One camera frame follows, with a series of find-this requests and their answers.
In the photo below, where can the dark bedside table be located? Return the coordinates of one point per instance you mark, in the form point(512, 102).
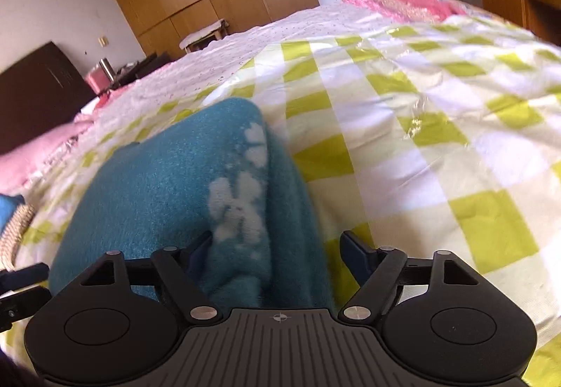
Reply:
point(139, 69)

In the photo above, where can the pink storage box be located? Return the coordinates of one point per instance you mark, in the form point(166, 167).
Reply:
point(97, 80)

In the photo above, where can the pink floral blanket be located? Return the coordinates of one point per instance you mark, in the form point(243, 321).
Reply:
point(413, 10)

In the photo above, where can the green checkered bed quilt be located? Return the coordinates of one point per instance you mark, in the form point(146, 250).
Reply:
point(419, 135)

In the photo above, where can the metal thermos cup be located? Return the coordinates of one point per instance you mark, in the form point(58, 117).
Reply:
point(107, 68)

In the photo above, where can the dark wooden headboard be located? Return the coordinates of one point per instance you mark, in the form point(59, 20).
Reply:
point(40, 92)

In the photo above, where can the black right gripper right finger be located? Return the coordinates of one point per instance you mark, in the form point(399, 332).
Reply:
point(433, 320)

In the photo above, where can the teal sweater with white flowers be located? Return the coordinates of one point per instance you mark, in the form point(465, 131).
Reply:
point(220, 171)

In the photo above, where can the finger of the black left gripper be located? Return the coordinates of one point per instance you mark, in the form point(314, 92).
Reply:
point(22, 305)
point(14, 280)

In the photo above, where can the pink pillow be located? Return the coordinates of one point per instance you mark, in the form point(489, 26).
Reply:
point(18, 165)

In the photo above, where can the wall light switch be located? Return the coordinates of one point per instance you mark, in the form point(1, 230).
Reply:
point(102, 41)

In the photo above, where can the brown striped folded garment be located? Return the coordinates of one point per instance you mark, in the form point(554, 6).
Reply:
point(12, 235)

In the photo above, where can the small stool with cloth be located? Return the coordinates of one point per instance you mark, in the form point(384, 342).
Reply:
point(200, 39)

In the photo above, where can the blue ribbed folded garment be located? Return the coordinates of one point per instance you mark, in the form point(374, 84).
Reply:
point(8, 205)

